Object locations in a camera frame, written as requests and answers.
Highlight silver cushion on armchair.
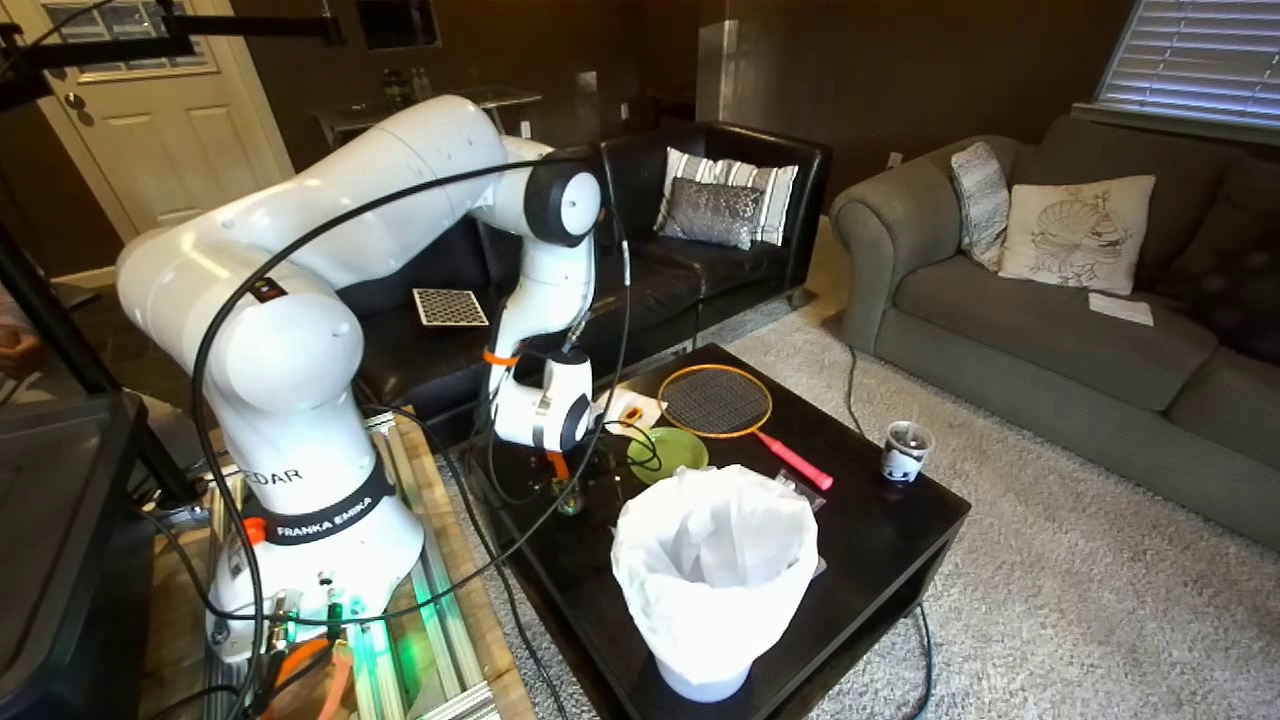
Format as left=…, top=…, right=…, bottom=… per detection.
left=661, top=175, right=765, bottom=248

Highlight striped white pillow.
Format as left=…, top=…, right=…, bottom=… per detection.
left=950, top=138, right=1014, bottom=271

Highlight small cup with dark liquid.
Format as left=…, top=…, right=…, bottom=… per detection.
left=879, top=419, right=933, bottom=482

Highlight green plate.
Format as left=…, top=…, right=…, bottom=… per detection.
left=630, top=429, right=707, bottom=482

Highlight white paper on sofa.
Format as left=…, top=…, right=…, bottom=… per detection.
left=1087, top=293, right=1155, bottom=329

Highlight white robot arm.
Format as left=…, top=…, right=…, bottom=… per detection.
left=116, top=94, right=603, bottom=662

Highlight beige printed pillow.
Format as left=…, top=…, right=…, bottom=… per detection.
left=999, top=175, right=1155, bottom=296

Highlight black armchair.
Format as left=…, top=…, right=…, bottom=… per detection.
left=349, top=118, right=831, bottom=416

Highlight red handled badminton racket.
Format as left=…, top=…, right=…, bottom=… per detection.
left=656, top=364, right=837, bottom=491

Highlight window blinds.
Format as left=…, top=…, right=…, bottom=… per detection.
left=1091, top=0, right=1280, bottom=133

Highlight grey sofa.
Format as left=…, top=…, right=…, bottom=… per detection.
left=831, top=114, right=1280, bottom=549

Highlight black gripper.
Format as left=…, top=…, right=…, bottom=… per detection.
left=546, top=452, right=584, bottom=516

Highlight black coffee table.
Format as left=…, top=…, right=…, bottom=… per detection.
left=461, top=347, right=967, bottom=720

